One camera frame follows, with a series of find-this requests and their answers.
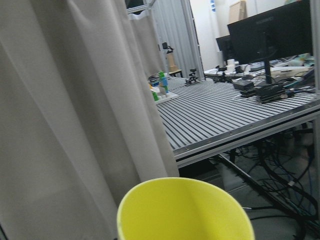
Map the yellow plastic cup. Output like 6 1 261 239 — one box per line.
116 177 255 240

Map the black electronics stack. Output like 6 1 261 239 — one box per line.
255 84 285 104

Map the green white block toy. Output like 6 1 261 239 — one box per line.
148 71 170 102

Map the aluminium slatted workbench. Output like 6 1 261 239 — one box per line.
156 77 320 168

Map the grey curtain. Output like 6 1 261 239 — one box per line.
0 0 179 240

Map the black monitor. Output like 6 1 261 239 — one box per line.
227 0 313 84

